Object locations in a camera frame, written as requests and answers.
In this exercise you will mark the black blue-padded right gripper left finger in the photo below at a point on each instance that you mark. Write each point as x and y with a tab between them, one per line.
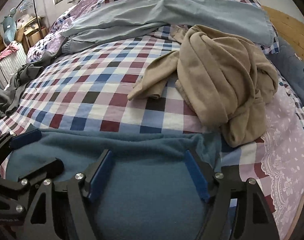
62	209

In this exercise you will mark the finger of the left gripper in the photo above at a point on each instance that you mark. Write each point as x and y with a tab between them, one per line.
50	170

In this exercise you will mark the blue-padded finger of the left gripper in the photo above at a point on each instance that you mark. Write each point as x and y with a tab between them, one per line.
21	140

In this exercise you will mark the teal blue sweatshirt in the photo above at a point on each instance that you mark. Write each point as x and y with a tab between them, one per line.
149	193

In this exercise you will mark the black clothes rack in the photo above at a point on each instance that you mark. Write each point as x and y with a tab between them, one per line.
36	15

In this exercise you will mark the dark grey garment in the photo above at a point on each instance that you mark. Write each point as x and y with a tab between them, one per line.
9	98

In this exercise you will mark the smartphone in beige case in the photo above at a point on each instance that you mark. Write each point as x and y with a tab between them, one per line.
296	230

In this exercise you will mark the white suitcase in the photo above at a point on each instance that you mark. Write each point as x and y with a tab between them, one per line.
10	64

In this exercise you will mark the checkered purple lace bedsheet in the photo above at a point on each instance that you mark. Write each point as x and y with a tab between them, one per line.
88	91

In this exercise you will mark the pink cloth on suitcase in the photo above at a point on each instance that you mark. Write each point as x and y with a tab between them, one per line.
10	49

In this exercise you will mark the stacked brown cardboard boxes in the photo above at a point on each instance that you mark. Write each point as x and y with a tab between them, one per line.
26	33

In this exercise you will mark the blue plush toy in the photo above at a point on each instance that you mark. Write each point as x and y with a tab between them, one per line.
9	27

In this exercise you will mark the tan beige garment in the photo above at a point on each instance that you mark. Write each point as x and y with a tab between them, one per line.
225	79

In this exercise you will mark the dark blue plush pillow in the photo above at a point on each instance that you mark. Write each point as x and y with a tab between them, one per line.
290	66

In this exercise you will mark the wooden headboard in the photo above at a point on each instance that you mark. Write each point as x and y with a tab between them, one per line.
289	28

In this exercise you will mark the light grey-blue trousers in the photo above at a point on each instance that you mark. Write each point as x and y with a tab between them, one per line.
133	18

